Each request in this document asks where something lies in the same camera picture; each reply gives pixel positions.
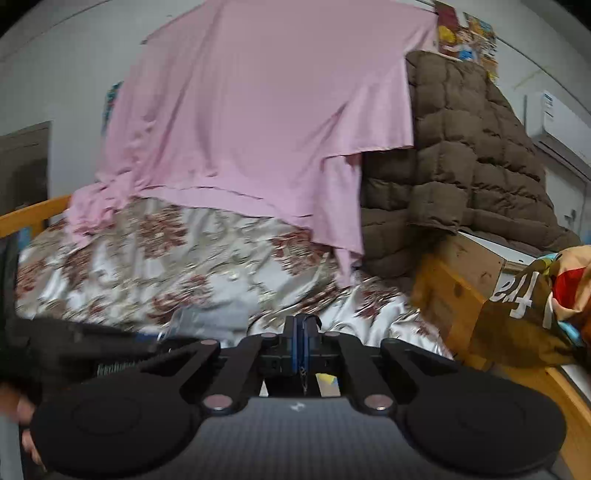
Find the small colourful wall picture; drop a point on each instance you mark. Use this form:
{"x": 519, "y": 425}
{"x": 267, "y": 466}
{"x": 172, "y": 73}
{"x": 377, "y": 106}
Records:
{"x": 111, "y": 106}

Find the grey door panel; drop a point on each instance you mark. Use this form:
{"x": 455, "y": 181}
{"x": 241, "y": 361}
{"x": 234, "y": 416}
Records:
{"x": 23, "y": 170}

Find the brown quilted jacket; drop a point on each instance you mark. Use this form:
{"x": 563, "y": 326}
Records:
{"x": 461, "y": 152}

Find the floral satin blanket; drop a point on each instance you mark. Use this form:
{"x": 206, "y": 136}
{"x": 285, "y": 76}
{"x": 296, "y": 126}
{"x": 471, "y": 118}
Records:
{"x": 161, "y": 267}

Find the pink bed sheet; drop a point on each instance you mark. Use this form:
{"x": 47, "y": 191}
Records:
{"x": 258, "y": 101}

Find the wooden bed frame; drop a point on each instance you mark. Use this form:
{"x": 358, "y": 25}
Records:
{"x": 443, "y": 295}

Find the white air conditioner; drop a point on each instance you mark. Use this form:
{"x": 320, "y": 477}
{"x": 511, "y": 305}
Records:
{"x": 558, "y": 124}

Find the colourful patchwork cloth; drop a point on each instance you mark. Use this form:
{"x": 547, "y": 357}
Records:
{"x": 521, "y": 323}

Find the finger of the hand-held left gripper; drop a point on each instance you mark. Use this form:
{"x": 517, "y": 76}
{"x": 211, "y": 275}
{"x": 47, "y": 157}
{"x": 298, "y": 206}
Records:
{"x": 138, "y": 339}

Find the cardboard box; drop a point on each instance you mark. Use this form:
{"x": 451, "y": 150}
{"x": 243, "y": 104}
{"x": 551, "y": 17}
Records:
{"x": 471, "y": 258}

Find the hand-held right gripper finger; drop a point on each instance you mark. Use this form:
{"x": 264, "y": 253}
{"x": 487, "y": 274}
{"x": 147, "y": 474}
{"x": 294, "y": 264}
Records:
{"x": 308, "y": 344}
{"x": 297, "y": 344}

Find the wooden bed guardrail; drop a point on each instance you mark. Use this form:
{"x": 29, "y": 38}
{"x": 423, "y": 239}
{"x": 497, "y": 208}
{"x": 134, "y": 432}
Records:
{"x": 32, "y": 214}

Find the cartoon wall poster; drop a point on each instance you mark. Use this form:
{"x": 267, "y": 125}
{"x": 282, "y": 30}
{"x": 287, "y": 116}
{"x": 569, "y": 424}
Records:
{"x": 450, "y": 32}

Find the person's left hand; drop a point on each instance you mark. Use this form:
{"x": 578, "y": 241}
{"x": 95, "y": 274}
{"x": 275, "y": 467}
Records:
{"x": 25, "y": 415}

